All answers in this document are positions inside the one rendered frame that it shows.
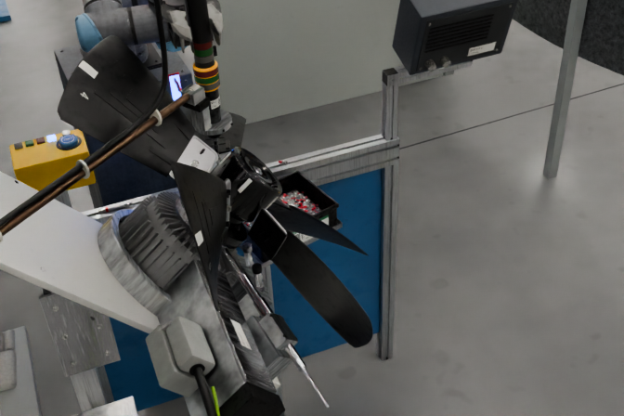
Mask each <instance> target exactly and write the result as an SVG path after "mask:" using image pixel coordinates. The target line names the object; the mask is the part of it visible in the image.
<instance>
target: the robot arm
mask: <svg viewBox="0 0 624 416"><path fill-rule="evenodd" d="M160 3H161V10H162V21H163V27H164V34H165V42H166V49H167V51H171V52H176V51H180V50H182V53H185V48H186V47H188V46H190V42H193V37H192V32H191V28H190V27H189V25H188V22H187V17H186V10H185V4H184V0H160ZM83 5H84V13H83V14H82V15H78V16H76V18H75V26H76V31H77V35H78V39H79V43H80V46H81V48H82V49H83V51H84V52H89V51H90V50H91V49H92V48H93V47H94V46H95V45H96V44H98V43H99V42H100V41H102V40H103V39H105V38H107V37H108V36H110V35H114V36H117V37H119V38H120V39H121V40H122V41H123V42H124V43H125V44H126V45H127V46H128V47H129V48H130V49H131V50H132V51H133V52H134V53H135V54H136V56H137V57H138V58H139V59H140V60H141V61H142V62H143V63H144V62H145V61H146V59H147V58H148V55H149V52H148V48H147V45H146V44H148V43H154V42H155V43H156V45H157V47H158V48H159V49H161V46H160V38H159V32H158V26H157V20H156V13H155V7H154V2H153V0H83ZM207 6H208V14H209V21H210V29H211V36H212V41H213V40H214V39H215V41H216V43H217V44H218V45H219V46H220V45H221V34H222V32H223V30H224V26H223V19H222V12H221V6H220V3H219V1H218V0H207Z"/></svg>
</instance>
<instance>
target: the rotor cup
mask: <svg viewBox="0 0 624 416"><path fill-rule="evenodd" d="M227 155H228V154H227ZM227 155H226V156H227ZM226 156H225V157H226ZM225 157H224V158H225ZM224 158H223V159H224ZM223 159H222V160H223ZM222 160H221V161H222ZM254 166H255V167H258V168H259V169H260V170H261V172H262V175H259V174H258V173H257V172H256V171H255V170H254ZM210 174H212V175H214V176H217V177H219V178H221V179H222V180H223V181H225V180H226V179H227V178H228V179H229V180H230V183H231V195H230V205H231V206H232V209H231V212H229V228H228V230H227V234H226V236H225V238H224V240H223V243H225V244H226V245H228V246H232V247H240V246H241V245H242V244H243V243H244V242H245V241H246V240H247V232H246V228H245V226H244V225H243V223H242V222H243V221H245V222H249V223H251V222H253V221H255V219H256V217H257V216H258V215H259V213H260V211H261V209H262V208H264V209H266V208H267V207H268V205H269V204H270V203H272V202H273V201H274V200H275V199H276V198H277V197H279V196H280V195H281V193H282V187H281V184H280V182H279V181H278V179H277V178H276V176H275V175H274V174H273V173H272V172H271V170H270V169H269V168H268V167H267V166H266V165H265V164H264V163H263V162H262V161H261V160H259V159H258V158H257V157H256V156H255V155H253V154H252V153H251V152H250V151H248V150H247V149H244V148H240V147H235V148H233V149H232V150H231V151H230V155H229V156H228V157H227V158H226V159H225V160H224V161H223V162H222V163H221V164H220V165H219V164H218V165H217V166H216V167H215V168H214V169H213V170H212V171H211V172H210ZM249 178H250V179H251V180H252V182H251V183H250V184H249V185H248V186H247V187H246V188H245V189H244V190H243V191H242V192H241V193H239V192H238V189H239V188H240V187H241V186H242V185H243V184H244V183H245V182H246V181H247V180H248V179H249Z"/></svg>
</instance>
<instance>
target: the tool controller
mask: <svg viewBox="0 0 624 416"><path fill-rule="evenodd" d="M517 2H518V0H400V3H399V9H398V13H397V19H396V28H395V34H394V40H393V44H392V47H393V48H394V50H395V52H396V54H397V55H398V57H399V59H400V60H401V62H402V64H403V65H404V67H405V68H406V70H407V71H408V73H409V75H413V74H417V73H421V72H428V71H429V72H431V71H433V70H435V69H439V68H443V67H444V68H447V67H448V66H451V65H455V64H459V63H463V62H466V61H470V60H474V59H481V58H484V57H488V56H493V55H497V54H500V53H501V51H502V49H503V46H504V43H505V40H506V37H507V34H508V31H509V28H510V25H511V22H512V19H513V16H514V11H515V8H516V5H517Z"/></svg>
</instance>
